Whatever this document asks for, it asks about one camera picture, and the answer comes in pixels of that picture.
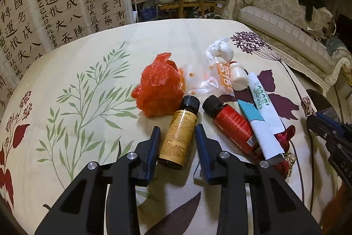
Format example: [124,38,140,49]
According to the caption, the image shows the red gold wrapper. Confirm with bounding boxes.
[273,125,297,176]

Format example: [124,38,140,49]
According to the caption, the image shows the white tube with green print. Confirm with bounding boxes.
[247,72,285,135]

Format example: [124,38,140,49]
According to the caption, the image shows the crumpled white tissue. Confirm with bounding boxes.
[205,37,234,63]

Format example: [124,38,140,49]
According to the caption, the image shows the clear bag with orange print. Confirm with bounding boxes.
[180,60,237,98]

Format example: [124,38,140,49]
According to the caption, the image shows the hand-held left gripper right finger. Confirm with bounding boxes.
[194,123,322,235]

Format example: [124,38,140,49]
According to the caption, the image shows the white and teal tube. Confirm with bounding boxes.
[238,100,285,165]

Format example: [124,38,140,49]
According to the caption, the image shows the red label brown bottle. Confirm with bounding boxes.
[202,95,262,161]

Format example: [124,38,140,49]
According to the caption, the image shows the calligraphy folding screen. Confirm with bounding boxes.
[0,0,131,120]

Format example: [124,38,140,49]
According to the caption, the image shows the small white plastic bottle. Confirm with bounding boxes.
[229,61,249,91]

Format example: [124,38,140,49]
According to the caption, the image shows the cream carved sofa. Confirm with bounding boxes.
[214,0,352,92]

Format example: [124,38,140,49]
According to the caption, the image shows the yellow label brown bottle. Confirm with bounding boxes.
[157,95,200,170]

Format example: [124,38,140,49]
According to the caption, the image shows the floral printed tablecloth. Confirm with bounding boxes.
[0,18,330,235]

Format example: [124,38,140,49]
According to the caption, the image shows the teal cloth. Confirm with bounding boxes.
[326,37,348,57]

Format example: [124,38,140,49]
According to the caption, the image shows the crumpled orange plastic bag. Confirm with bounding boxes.
[131,52,187,118]

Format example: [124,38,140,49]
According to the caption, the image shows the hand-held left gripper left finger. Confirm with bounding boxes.
[34,126,161,235]

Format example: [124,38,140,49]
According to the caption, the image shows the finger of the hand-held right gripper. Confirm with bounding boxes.
[306,89,335,116]
[306,112,347,142]

